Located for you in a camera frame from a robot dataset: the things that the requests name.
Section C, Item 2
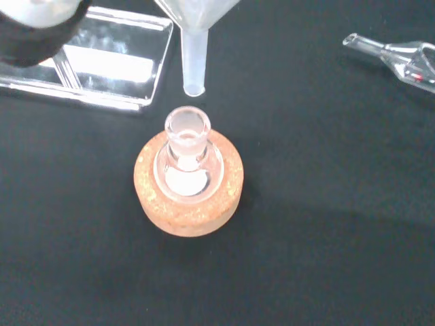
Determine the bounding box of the cork ring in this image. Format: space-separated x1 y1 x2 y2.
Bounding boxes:
133 130 245 238

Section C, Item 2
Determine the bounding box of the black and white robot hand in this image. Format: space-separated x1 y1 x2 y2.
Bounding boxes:
0 0 93 69

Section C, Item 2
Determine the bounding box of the clear acrylic funnel stand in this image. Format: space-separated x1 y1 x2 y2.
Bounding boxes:
0 5 175 113

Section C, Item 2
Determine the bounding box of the small glass round-bottom flask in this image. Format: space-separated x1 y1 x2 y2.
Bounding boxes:
152 105 225 198

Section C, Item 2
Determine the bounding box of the black cloth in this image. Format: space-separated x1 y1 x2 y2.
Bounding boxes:
0 0 435 326

